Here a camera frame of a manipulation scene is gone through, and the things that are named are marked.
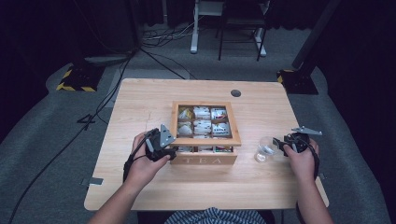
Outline black stand base with pole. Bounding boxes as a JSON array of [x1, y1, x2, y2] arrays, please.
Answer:
[[276, 0, 342, 95]]

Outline person's right hand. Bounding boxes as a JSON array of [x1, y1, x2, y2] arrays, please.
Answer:
[[282, 138, 320, 185]]

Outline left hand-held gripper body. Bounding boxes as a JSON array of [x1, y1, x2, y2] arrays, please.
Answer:
[[144, 123, 177, 162]]

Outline right hand-held gripper black cable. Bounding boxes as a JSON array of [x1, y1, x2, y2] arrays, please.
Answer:
[[294, 136, 321, 224]]

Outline black stand base yellow stripes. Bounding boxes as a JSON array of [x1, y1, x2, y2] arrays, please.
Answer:
[[55, 63, 106, 92]]

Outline white desk leg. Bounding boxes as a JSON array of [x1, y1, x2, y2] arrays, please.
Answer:
[[253, 27, 268, 58], [190, 0, 201, 55]]

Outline left hand-held gripper black cable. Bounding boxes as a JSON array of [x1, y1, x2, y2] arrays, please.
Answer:
[[122, 129, 157, 184]]

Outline clear glass cup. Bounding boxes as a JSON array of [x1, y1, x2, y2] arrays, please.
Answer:
[[254, 135, 280, 163]]

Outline black metal chair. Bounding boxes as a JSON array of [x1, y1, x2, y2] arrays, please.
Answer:
[[217, 0, 271, 62]]

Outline long black floor cable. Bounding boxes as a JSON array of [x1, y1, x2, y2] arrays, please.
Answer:
[[7, 55, 134, 224]]

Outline person's striped shirt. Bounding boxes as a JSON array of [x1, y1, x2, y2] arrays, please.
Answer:
[[163, 207, 267, 224]]

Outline bundle of floor cables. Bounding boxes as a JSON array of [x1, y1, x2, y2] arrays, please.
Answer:
[[142, 18, 200, 49]]

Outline wooden tea box with window lid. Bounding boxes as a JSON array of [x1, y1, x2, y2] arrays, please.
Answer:
[[169, 100, 243, 166]]

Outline person's left hand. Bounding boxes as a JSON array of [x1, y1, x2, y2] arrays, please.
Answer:
[[123, 131, 172, 189]]

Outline hand-held gripper black cable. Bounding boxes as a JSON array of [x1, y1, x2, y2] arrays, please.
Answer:
[[294, 136, 321, 224], [122, 129, 157, 184]]

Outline thin black floor cable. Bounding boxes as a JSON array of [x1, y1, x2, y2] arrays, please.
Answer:
[[139, 47, 198, 80]]

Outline grey flat stand base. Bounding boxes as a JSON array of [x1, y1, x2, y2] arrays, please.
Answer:
[[83, 54, 133, 67]]

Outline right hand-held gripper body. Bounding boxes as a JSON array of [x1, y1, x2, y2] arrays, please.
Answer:
[[283, 125, 323, 154]]

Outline set of tea bag packets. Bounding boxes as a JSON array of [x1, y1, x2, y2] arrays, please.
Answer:
[[177, 105, 233, 153]]

